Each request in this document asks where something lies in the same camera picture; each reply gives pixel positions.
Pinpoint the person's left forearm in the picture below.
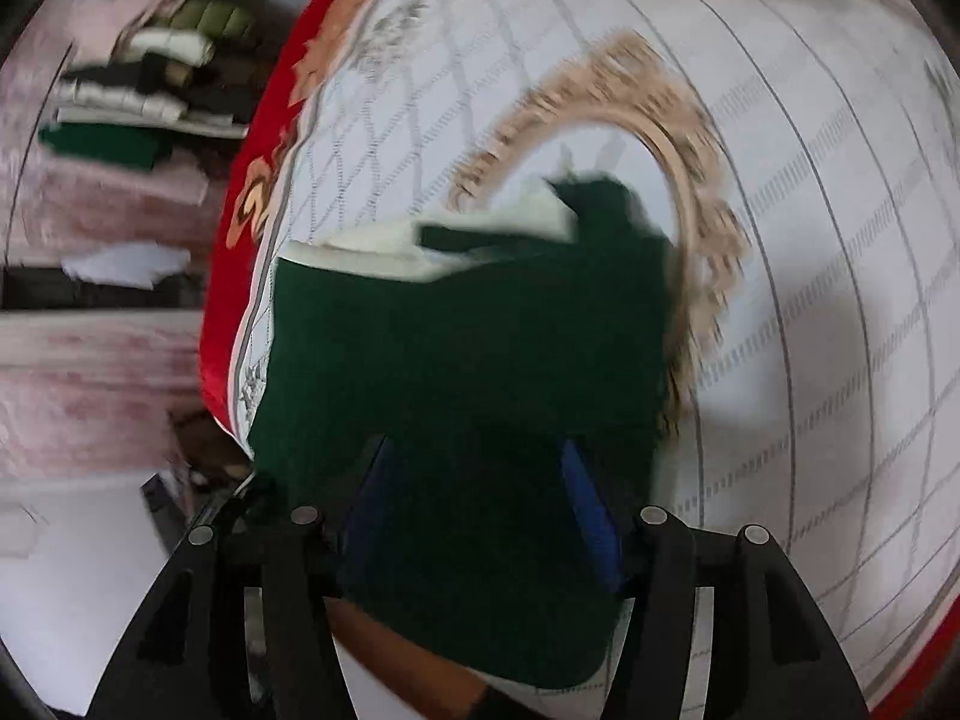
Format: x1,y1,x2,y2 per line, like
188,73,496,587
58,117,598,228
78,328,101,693
326,594,545,720

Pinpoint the pink fabric cover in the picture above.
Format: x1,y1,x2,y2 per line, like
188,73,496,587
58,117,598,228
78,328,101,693
0,0,252,485

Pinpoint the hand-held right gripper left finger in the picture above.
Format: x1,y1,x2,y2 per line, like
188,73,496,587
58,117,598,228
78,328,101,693
86,431,396,720

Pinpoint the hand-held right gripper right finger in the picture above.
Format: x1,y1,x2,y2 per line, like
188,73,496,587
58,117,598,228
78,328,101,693
560,439,875,720

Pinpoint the green and white jacket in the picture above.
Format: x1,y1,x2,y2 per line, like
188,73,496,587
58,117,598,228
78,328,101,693
246,172,682,691

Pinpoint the stack of folded clothes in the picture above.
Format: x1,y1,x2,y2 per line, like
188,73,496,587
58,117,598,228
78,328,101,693
37,0,271,170

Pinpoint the red floral blanket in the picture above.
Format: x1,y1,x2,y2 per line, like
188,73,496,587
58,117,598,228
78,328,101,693
197,0,960,720

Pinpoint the small white cloth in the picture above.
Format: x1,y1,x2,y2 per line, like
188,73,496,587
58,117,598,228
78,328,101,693
61,243,194,292

